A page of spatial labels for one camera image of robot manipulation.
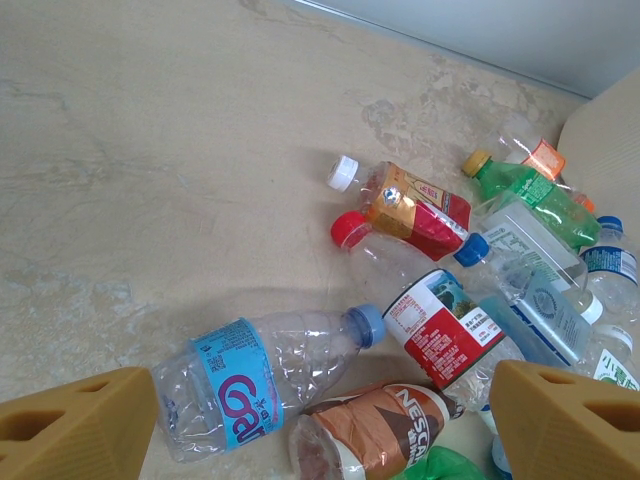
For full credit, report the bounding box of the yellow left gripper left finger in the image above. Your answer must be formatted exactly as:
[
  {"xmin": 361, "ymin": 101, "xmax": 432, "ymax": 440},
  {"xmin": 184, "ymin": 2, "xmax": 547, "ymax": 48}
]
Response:
[{"xmin": 0, "ymin": 366, "xmax": 161, "ymax": 480}]

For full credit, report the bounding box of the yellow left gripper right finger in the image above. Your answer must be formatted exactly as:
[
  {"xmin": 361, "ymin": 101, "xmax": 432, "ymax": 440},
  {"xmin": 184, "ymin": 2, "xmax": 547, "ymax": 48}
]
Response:
[{"xmin": 488, "ymin": 359, "xmax": 640, "ymax": 480}]

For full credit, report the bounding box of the blue label bottle white cap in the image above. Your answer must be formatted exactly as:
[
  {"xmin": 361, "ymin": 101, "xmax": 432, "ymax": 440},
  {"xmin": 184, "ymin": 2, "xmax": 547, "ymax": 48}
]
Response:
[{"xmin": 477, "ymin": 399, "xmax": 514, "ymax": 480}]

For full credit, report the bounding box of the lime label bottle white cap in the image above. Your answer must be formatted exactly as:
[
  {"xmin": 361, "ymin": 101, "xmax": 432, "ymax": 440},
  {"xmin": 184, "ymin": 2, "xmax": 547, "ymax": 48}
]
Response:
[{"xmin": 574, "ymin": 323, "xmax": 640, "ymax": 396}]

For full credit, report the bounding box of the green soda bottle yellow cap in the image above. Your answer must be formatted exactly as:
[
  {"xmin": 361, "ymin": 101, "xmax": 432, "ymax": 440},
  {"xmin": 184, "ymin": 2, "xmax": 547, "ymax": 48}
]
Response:
[
  {"xmin": 387, "ymin": 445, "xmax": 489, "ymax": 480},
  {"xmin": 460, "ymin": 148, "xmax": 603, "ymax": 251}
]

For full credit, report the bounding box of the clear bottle red white label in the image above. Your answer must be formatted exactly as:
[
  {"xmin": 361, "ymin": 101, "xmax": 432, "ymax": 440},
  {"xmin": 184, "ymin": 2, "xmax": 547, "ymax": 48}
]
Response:
[{"xmin": 329, "ymin": 209, "xmax": 526, "ymax": 409}]

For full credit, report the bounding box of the clear bottle dark-blue label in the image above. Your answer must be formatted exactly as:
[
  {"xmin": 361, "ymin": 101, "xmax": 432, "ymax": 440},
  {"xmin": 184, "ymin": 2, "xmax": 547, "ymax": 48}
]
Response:
[{"xmin": 578, "ymin": 214, "xmax": 640, "ymax": 326}]

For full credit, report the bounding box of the clear bottle light-blue label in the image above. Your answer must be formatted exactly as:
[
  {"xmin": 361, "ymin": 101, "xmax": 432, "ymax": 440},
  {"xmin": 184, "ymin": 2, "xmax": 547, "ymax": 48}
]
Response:
[{"xmin": 149, "ymin": 303, "xmax": 387, "ymax": 464}]

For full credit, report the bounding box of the brown coffee bottle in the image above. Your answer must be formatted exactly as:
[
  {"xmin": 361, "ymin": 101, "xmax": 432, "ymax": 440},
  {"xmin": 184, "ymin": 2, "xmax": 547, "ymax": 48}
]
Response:
[{"xmin": 287, "ymin": 380, "xmax": 466, "ymax": 480}]

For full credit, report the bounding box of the clear square bottle white cap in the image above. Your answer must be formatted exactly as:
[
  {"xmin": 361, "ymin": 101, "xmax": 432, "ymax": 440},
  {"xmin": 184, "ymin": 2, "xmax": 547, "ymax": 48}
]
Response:
[{"xmin": 472, "ymin": 192, "xmax": 606, "ymax": 326}]

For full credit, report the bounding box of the tea bottle red gold label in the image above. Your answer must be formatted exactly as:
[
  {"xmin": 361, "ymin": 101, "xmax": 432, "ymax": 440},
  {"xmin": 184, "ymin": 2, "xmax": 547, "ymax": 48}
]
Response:
[{"xmin": 327, "ymin": 154, "xmax": 474, "ymax": 263}]

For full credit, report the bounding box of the clear bottle orange label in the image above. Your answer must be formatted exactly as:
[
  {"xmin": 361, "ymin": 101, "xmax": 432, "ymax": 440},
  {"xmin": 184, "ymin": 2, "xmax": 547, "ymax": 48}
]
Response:
[{"xmin": 497, "ymin": 127, "xmax": 596, "ymax": 214}]

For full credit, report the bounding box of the beige plastic bin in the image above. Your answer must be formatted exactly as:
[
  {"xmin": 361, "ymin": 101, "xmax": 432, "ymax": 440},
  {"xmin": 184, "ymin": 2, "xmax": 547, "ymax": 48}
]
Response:
[{"xmin": 555, "ymin": 67, "xmax": 640, "ymax": 236}]

